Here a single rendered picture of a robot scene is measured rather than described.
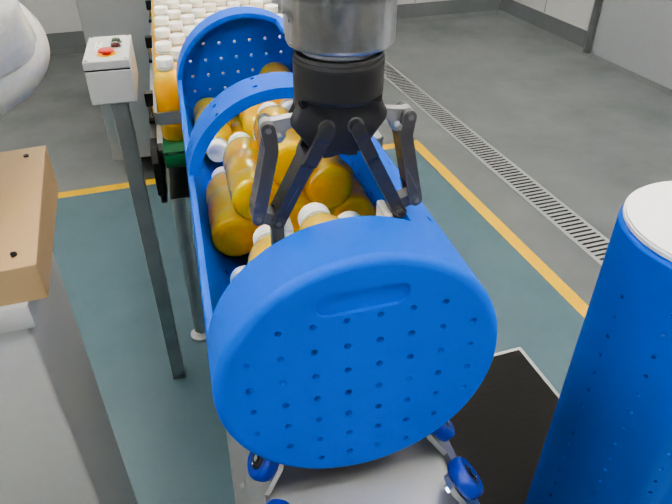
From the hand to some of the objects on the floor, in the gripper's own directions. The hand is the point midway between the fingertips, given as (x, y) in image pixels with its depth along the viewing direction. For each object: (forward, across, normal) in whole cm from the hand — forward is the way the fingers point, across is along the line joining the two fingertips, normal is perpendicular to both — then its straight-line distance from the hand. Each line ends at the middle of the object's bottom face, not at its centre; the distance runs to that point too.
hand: (335, 251), depth 60 cm
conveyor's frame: (+119, -1, -168) cm, 206 cm away
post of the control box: (+119, +28, -103) cm, 159 cm away
